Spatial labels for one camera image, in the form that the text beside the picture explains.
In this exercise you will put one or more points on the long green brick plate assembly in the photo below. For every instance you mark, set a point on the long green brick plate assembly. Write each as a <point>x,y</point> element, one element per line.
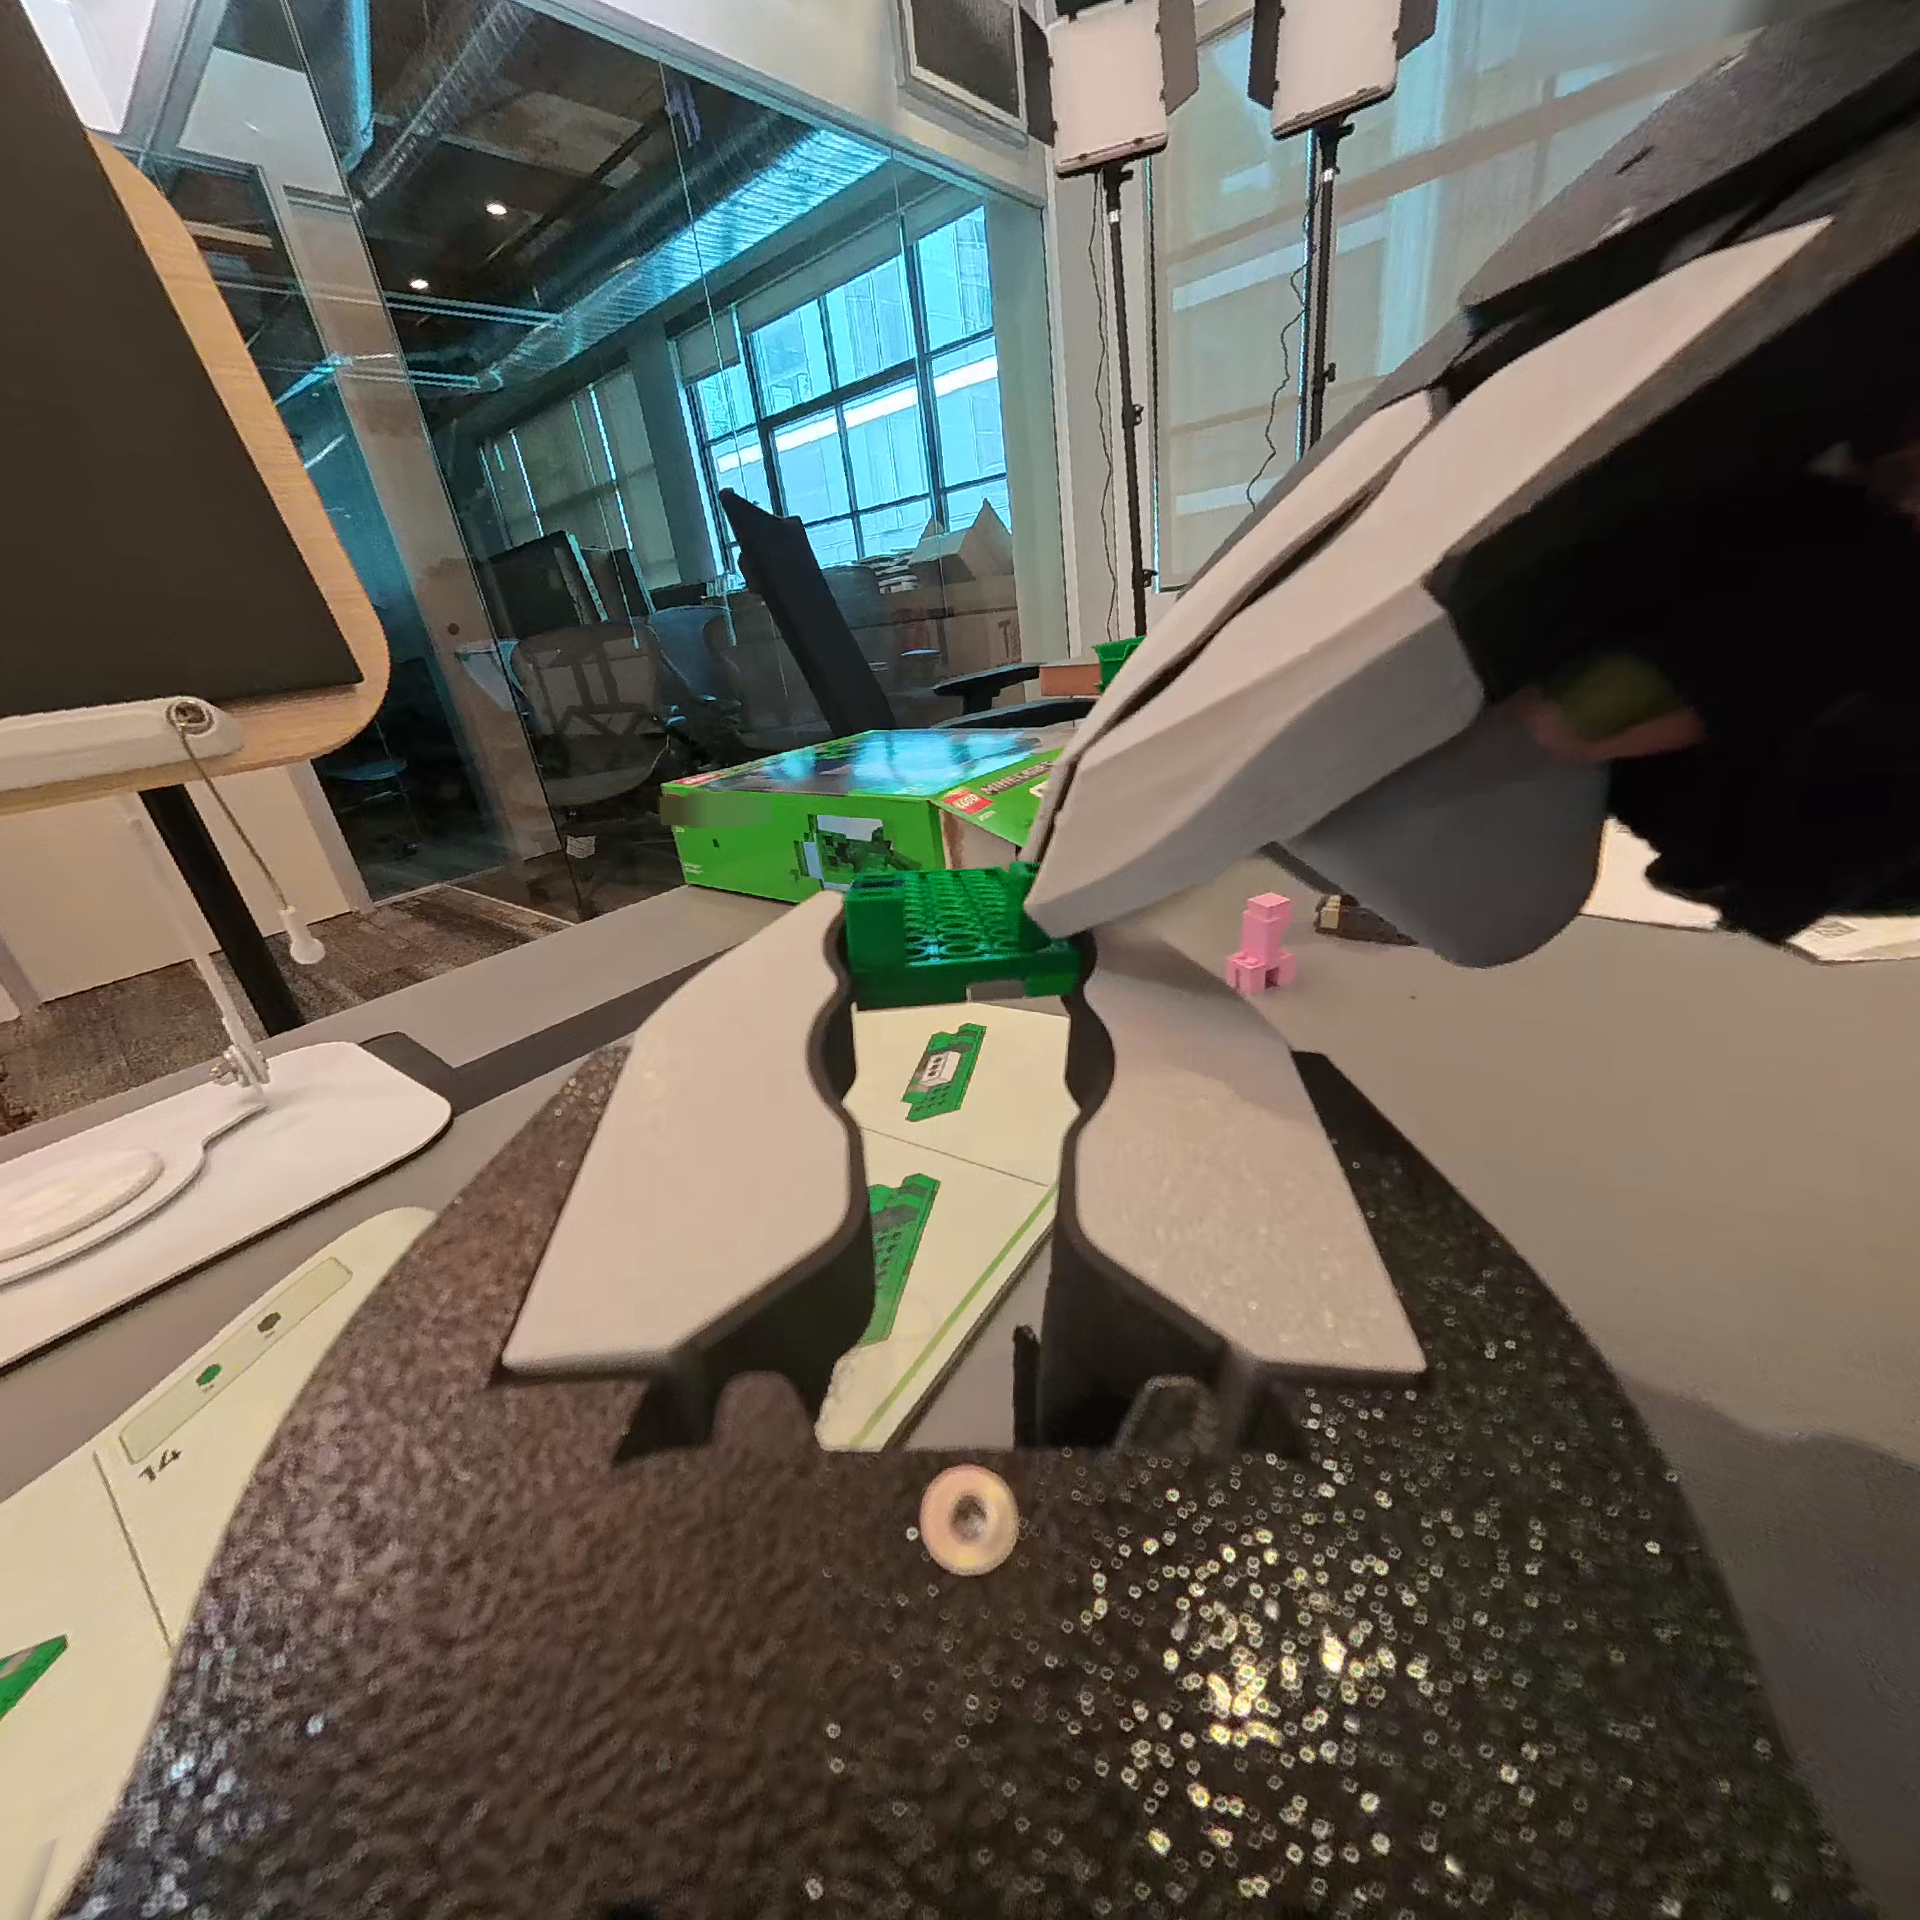
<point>944,939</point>

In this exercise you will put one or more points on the green toy set box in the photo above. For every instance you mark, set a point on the green toy set box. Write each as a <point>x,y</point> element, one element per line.
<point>795,834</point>

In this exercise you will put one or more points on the tall black chair back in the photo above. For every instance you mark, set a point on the tall black chair back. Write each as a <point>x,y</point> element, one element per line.
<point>802,616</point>

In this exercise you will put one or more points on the studio panel light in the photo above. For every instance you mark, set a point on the studio panel light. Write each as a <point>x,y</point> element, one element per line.
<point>1110,84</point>
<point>1335,68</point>

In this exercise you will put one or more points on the pink toy pig figure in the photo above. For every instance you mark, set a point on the pink toy pig figure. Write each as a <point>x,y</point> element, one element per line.
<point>1263,946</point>

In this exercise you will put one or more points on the small brown toy figure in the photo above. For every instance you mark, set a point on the small brown toy figure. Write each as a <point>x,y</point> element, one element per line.
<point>1359,918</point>

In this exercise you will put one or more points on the black stand pole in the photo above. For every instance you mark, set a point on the black stand pole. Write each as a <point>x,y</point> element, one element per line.
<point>225,915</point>

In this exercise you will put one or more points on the black board with wooden frame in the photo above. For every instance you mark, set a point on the black board with wooden frame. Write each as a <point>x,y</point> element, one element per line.
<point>136,451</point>

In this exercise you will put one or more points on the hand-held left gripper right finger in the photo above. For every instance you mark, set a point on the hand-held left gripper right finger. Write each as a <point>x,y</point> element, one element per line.
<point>1231,1202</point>

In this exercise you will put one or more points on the black light stand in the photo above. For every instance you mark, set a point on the black light stand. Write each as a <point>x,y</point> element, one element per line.
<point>1320,285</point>
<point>1126,421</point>

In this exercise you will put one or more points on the green plastic bin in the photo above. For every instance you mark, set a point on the green plastic bin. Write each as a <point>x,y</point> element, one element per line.
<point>1119,668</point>

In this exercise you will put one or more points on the person's right hand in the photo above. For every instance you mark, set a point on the person's right hand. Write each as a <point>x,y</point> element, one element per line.
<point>1622,715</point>

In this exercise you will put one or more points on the building instruction booklet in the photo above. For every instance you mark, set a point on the building instruction booklet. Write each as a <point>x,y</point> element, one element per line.
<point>106,1531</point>

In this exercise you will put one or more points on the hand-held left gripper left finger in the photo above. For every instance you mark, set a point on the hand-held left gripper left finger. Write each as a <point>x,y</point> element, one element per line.
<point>704,1171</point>

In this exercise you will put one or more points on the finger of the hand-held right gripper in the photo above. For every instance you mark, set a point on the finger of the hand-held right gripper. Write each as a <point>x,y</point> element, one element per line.
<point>1275,548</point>
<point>1290,704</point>

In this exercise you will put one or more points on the grey mesh office chair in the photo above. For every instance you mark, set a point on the grey mesh office chair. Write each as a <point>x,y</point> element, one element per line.
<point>599,720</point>

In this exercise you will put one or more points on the cardboard boxes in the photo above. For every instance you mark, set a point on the cardboard boxes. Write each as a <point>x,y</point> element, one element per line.
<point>960,587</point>

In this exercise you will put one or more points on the white clip bar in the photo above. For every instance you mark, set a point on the white clip bar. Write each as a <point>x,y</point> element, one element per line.
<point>106,743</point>

